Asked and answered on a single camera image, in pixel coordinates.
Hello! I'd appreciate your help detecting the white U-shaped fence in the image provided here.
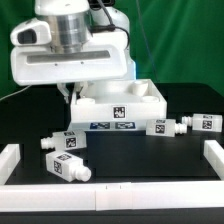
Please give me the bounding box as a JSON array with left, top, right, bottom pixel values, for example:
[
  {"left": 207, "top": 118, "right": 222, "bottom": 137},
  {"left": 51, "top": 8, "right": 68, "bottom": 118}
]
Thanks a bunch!
[{"left": 0, "top": 144, "right": 224, "bottom": 212}]

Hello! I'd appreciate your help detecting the white marker sheet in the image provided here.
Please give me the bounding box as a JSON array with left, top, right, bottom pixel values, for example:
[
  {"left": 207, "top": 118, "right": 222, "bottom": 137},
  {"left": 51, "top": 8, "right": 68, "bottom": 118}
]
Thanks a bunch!
[{"left": 68, "top": 120, "right": 146, "bottom": 132}]

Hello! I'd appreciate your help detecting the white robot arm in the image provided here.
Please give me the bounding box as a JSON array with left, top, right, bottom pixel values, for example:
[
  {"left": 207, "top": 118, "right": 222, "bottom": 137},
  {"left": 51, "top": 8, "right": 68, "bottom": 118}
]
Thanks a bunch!
[{"left": 10, "top": 0, "right": 136, "bottom": 96}]

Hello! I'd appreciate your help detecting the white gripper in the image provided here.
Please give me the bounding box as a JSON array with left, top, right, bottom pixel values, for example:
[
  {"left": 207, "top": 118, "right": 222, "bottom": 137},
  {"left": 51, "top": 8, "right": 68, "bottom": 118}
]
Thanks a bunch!
[{"left": 11, "top": 45, "right": 127, "bottom": 103}]

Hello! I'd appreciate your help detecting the grey cable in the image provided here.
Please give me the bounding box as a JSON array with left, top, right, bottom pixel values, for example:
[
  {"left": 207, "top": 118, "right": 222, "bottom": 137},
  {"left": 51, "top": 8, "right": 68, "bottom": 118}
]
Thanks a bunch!
[{"left": 0, "top": 84, "right": 33, "bottom": 103}]

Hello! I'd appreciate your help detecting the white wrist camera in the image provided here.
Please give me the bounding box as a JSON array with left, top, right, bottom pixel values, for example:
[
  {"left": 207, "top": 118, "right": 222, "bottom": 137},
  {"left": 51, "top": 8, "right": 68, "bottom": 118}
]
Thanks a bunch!
[{"left": 10, "top": 18, "right": 52, "bottom": 46}]

